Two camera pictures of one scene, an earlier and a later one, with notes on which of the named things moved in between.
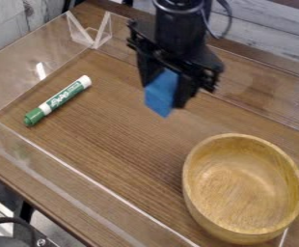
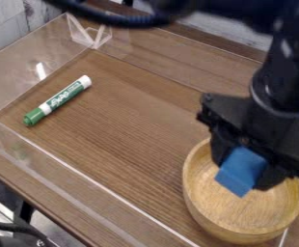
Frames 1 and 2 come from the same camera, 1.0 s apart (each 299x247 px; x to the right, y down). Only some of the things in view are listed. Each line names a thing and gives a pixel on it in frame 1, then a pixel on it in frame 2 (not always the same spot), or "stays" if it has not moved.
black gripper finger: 186,89 -> 273,177
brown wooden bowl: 243,187 stays
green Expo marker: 56,100 stays
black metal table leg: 26,211 stays
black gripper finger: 150,68 -> 222,145
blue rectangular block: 160,92 -> 240,171
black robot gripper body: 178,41 -> 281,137
